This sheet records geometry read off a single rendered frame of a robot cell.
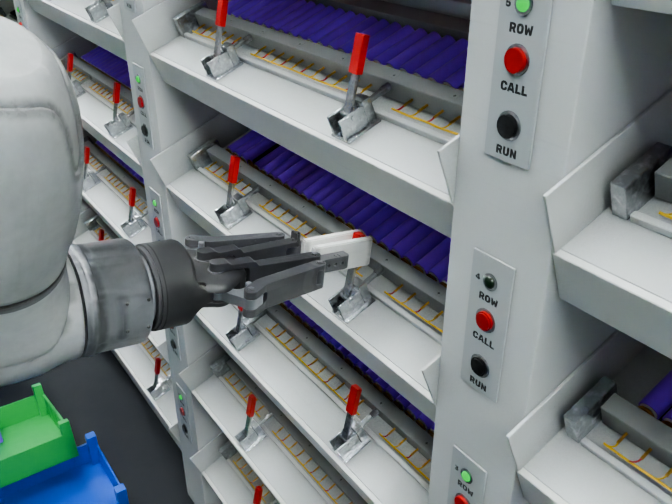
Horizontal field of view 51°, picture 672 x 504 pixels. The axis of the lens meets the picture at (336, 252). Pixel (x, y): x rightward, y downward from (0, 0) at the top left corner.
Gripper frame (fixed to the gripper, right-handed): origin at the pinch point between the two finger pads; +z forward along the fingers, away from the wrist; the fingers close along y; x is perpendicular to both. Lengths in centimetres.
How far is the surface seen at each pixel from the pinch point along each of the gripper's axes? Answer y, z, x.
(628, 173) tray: 26.8, 2.2, 16.7
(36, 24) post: -115, 1, 5
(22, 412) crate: -97, -11, -81
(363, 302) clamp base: 1.0, 3.7, -6.1
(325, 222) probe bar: -11.4, 6.8, -2.2
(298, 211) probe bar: -16.6, 6.4, -2.7
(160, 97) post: -44.7, 0.1, 5.1
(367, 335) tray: 4.4, 1.9, -7.8
